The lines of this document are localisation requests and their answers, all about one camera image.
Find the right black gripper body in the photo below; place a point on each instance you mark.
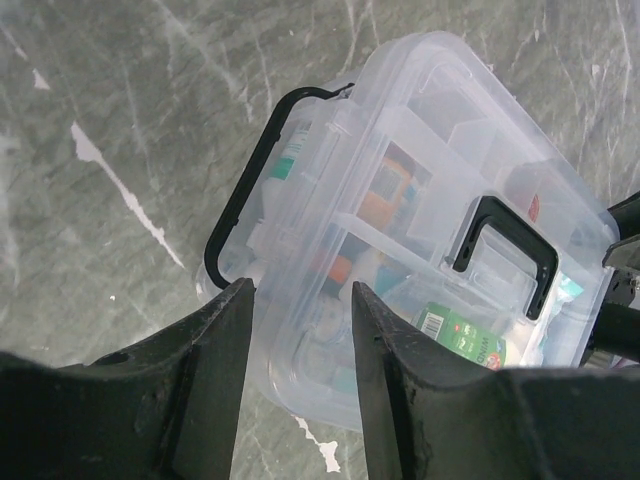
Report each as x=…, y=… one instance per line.
x=616, y=329

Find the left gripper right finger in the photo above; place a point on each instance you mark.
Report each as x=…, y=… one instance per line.
x=428, y=413

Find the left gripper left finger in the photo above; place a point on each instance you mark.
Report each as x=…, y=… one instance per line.
x=166, y=407

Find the green medicine box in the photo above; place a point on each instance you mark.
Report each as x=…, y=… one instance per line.
x=461, y=336

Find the small orange cap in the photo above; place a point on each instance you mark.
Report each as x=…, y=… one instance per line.
x=534, y=208

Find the clear plastic box lid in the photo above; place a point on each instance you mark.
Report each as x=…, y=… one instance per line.
x=464, y=235

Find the white medicine bottle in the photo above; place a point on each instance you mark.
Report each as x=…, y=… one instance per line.
x=271, y=187

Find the brown medicine bottle orange cap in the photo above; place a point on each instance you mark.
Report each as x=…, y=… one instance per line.
x=356, y=259

